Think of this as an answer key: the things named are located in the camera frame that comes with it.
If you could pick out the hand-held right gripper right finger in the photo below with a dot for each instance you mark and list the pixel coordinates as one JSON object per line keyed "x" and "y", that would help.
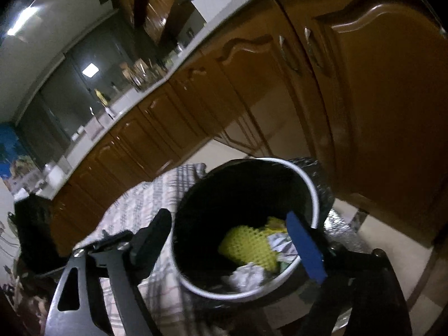
{"x": 308, "y": 248}

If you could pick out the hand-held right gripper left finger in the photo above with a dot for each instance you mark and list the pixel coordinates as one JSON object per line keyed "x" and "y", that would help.
{"x": 154, "y": 238}

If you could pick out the printed paper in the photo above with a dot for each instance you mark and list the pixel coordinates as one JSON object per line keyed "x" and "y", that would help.
{"x": 281, "y": 248}

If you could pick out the yellow foam fruit net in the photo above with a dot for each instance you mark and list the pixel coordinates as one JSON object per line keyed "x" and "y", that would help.
{"x": 245, "y": 248}

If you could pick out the white paper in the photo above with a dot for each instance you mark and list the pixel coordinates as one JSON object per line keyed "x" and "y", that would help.
{"x": 246, "y": 278}

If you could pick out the white bin with black liner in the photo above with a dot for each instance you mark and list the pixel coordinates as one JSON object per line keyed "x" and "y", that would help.
{"x": 217, "y": 199}

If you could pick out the plaid tablecloth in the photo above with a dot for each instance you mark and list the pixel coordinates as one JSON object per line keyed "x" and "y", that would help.
{"x": 140, "y": 199}

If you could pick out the kitchen faucet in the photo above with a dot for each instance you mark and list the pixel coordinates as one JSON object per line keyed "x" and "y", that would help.
{"x": 106, "y": 112}

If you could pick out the yellow bottle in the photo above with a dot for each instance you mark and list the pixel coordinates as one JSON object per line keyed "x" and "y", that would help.
{"x": 100, "y": 97}

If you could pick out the utensil holder with utensils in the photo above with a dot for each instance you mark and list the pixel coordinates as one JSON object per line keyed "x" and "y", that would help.
{"x": 141, "y": 75}

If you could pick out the wooden lower cabinets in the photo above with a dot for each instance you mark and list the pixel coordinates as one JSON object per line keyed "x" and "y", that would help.
{"x": 367, "y": 94}

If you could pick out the wooden cabinets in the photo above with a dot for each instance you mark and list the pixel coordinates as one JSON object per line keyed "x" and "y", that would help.
{"x": 367, "y": 94}
{"x": 157, "y": 3}

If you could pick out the ceiling light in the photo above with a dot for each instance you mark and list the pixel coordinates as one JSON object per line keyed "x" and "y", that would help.
{"x": 24, "y": 21}

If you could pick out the wooden upper cabinets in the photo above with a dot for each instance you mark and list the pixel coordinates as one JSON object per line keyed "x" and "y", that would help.
{"x": 157, "y": 3}

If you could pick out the wall poster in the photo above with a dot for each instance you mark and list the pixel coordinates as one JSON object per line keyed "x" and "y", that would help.
{"x": 14, "y": 150}

